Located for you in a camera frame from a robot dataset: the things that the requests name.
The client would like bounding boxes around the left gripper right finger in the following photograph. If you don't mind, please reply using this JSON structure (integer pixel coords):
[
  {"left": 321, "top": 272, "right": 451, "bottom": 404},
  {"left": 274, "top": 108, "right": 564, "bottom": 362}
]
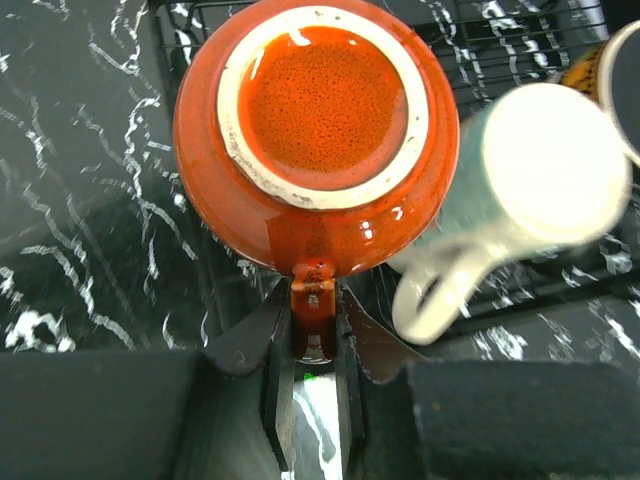
[{"left": 334, "top": 287, "right": 426, "bottom": 479}]

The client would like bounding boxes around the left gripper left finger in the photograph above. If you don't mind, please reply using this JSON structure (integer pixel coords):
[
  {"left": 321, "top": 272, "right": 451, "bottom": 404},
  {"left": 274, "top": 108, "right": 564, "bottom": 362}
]
[{"left": 199, "top": 280, "right": 295, "bottom": 470}]

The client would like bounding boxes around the orange black mug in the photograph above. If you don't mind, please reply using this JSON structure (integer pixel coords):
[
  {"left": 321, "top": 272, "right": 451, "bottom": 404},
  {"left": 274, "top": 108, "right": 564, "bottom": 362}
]
[{"left": 173, "top": 1, "right": 460, "bottom": 363}]

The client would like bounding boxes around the beige printed mug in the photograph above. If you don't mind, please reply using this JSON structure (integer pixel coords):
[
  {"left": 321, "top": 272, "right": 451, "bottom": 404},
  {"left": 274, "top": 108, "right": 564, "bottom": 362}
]
[{"left": 389, "top": 82, "right": 632, "bottom": 345}]

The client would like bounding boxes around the black skull mug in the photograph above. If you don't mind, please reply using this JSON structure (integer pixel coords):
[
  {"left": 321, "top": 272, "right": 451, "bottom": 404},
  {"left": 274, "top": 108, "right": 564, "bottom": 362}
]
[{"left": 550, "top": 20, "right": 640, "bottom": 164}]

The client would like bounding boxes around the black wire dish rack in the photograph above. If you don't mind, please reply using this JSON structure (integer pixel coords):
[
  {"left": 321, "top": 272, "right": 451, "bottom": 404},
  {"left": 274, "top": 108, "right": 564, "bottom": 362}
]
[{"left": 151, "top": 1, "right": 639, "bottom": 348}]

